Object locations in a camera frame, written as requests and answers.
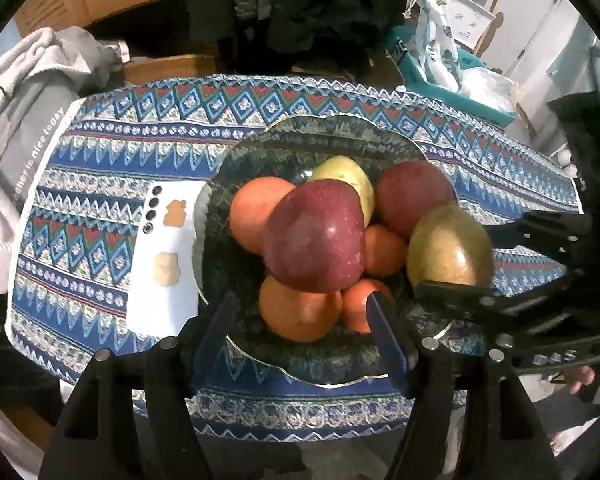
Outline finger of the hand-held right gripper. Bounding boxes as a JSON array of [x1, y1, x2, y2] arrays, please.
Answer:
[[414, 280, 511, 323], [495, 212, 593, 266]]

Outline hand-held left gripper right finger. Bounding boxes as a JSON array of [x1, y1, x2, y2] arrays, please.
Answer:
[[366, 291, 561, 480]]

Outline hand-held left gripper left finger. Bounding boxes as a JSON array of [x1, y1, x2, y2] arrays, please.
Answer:
[[40, 290, 243, 480]]

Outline small orange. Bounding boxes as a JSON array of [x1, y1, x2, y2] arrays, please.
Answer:
[[362, 224, 410, 277], [341, 278, 396, 335]]

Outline green-yellow pear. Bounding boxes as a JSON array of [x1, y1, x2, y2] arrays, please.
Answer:
[[406, 203, 496, 291]]

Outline large orange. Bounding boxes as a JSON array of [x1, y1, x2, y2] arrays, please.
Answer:
[[258, 275, 343, 343], [229, 176, 297, 256]]

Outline red apple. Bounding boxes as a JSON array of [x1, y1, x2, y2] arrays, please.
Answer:
[[375, 160, 456, 238], [262, 180, 367, 293]]

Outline green yellow apple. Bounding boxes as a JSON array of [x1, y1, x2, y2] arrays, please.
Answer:
[[307, 156, 376, 228]]

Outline dark glass bowl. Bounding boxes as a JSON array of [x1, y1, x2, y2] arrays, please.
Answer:
[[192, 114, 461, 387]]

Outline person's right hand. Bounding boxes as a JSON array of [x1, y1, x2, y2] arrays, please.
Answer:
[[567, 365, 598, 395]]

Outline white smartphone with stickers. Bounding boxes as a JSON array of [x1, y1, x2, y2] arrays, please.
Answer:
[[126, 182, 211, 336]]

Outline clear plastic bag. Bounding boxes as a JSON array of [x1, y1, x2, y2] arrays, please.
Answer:
[[457, 65, 516, 113]]

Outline blue patterned tablecloth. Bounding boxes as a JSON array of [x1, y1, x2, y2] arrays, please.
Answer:
[[5, 74, 581, 443]]

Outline teal box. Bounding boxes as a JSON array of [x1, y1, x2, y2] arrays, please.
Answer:
[[384, 27, 518, 128]]

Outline white door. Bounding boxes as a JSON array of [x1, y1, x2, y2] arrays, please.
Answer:
[[480, 0, 596, 91]]

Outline white plastic basket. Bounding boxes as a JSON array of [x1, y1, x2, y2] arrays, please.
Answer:
[[450, 0, 496, 48]]

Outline white printed bag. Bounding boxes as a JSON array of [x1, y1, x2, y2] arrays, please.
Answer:
[[404, 0, 461, 91]]

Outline wooden shelf unit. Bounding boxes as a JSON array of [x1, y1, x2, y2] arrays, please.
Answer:
[[455, 0, 518, 58]]

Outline grey printed shirt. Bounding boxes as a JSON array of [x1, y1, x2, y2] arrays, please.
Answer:
[[0, 77, 81, 201]]

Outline grey sweatshirt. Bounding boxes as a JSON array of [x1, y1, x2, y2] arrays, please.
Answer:
[[55, 27, 126, 91]]

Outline black winter coat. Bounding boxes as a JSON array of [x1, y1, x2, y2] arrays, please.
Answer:
[[267, 0, 416, 68]]

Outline pile of grey white clothes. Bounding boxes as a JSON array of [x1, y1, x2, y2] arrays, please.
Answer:
[[0, 27, 126, 296]]

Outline dark thin jacket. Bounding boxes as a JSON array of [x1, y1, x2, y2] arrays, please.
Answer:
[[180, 0, 236, 43]]

